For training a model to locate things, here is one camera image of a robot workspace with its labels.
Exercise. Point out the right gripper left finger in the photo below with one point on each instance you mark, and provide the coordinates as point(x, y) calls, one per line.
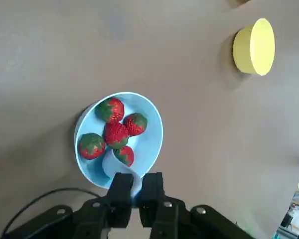
point(120, 194)

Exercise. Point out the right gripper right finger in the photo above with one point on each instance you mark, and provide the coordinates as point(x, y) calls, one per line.
point(152, 194)

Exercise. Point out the light blue plastic spoon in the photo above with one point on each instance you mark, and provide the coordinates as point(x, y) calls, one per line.
point(112, 166)

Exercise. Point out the light blue bowl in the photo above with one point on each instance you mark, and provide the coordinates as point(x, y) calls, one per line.
point(144, 149)

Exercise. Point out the yellow bowl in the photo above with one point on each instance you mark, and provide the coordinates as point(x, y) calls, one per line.
point(244, 49)

